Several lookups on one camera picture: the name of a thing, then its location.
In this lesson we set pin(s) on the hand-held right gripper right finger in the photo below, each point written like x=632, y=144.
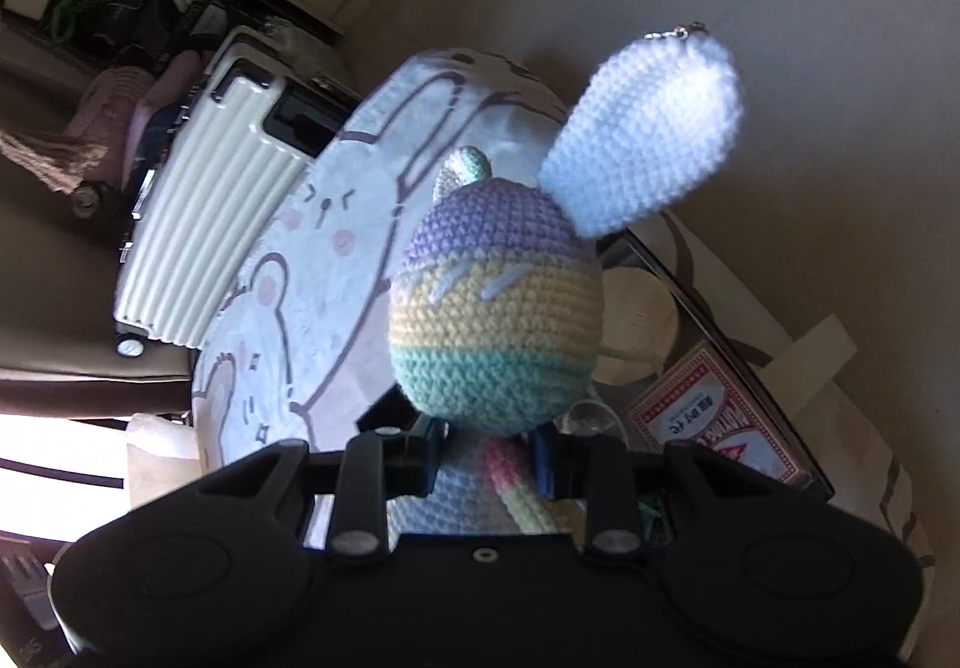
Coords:
x=546, y=465

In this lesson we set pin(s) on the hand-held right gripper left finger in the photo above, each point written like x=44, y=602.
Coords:
x=409, y=462

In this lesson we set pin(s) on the clear plastic case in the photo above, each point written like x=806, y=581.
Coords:
x=592, y=420

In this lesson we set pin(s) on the pastel crochet bunny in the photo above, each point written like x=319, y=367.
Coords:
x=495, y=308

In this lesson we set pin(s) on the red playing card box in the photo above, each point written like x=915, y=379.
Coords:
x=712, y=413

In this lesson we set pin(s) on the round beige wooden disc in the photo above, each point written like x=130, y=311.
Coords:
x=641, y=315

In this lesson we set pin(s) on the black shallow box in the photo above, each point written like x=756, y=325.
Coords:
x=757, y=383

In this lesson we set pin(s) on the bear printed blanket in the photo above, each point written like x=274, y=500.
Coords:
x=322, y=308

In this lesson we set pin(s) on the white mesh pillow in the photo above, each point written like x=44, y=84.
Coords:
x=161, y=458

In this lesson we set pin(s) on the white ribbed suitcase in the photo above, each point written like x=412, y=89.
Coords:
x=202, y=203

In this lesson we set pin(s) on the beige leather sofa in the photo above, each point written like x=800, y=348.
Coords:
x=60, y=278

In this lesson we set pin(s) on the pink padded clothes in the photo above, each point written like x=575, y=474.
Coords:
x=120, y=105

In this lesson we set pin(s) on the beige fringed scarf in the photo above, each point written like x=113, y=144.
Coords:
x=52, y=158

